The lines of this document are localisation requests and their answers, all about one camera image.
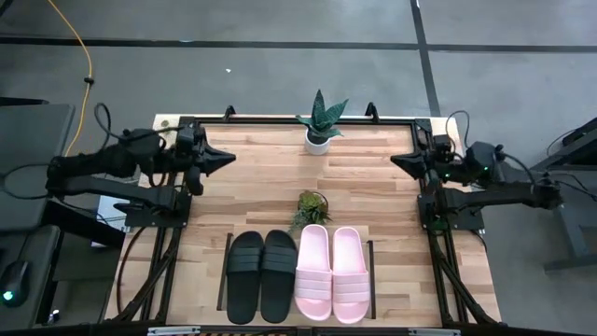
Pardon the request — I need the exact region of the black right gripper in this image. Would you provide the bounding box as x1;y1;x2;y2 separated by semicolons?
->
390;136;451;185

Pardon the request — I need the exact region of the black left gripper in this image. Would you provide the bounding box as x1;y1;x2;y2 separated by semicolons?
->
186;134;238;179

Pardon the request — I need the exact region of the black rubber slide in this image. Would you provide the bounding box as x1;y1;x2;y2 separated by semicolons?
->
225;231;267;326
259;229;299;325

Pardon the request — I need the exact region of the pink rubber slide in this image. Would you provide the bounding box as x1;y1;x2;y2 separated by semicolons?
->
293;223;334;323
331;226;372;326

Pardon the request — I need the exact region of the snake plant in white pot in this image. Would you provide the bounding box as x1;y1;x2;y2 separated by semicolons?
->
295;89;350;157

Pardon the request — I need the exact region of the succulent plant in black pot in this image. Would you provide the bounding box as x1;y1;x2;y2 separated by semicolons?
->
287;189;334;235

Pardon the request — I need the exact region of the white power box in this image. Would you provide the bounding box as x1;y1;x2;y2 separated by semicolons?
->
90;193;132;249

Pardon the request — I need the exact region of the black metal stand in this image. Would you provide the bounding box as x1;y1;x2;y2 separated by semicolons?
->
531;116;597;273

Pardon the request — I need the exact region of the dark grey desk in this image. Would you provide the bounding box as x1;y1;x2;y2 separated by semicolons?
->
0;96;76;234

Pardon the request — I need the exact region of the black computer mouse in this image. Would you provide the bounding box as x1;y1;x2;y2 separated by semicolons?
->
0;259;31;310

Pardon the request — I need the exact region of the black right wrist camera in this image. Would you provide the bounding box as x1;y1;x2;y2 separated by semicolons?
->
432;133;453;157

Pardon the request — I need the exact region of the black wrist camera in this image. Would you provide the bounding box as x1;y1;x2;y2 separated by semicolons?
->
432;133;453;157
175;124;199;156

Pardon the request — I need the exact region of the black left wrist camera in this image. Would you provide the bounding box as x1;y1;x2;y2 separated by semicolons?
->
175;124;199;156

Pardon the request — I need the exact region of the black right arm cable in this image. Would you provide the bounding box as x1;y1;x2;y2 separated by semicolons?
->
444;109;472;151

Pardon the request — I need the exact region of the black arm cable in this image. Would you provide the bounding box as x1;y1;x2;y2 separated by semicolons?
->
94;102;184;142
444;109;472;151

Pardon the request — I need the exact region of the black aluminium table frame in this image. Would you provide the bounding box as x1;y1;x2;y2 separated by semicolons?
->
105;102;502;327

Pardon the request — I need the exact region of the long black cable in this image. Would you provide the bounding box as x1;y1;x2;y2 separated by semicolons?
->
501;151;597;203

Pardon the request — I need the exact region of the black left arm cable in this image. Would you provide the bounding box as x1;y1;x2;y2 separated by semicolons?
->
94;102;184;142

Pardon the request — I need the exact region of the yellow cable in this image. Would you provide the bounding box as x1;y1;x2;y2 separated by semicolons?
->
46;0;95;158

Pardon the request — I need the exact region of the curved black cable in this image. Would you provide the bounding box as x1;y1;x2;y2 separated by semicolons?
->
116;226;147;315

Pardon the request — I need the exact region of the silver metal bracket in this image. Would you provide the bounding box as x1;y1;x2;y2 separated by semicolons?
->
147;326;202;336
409;328;462;336

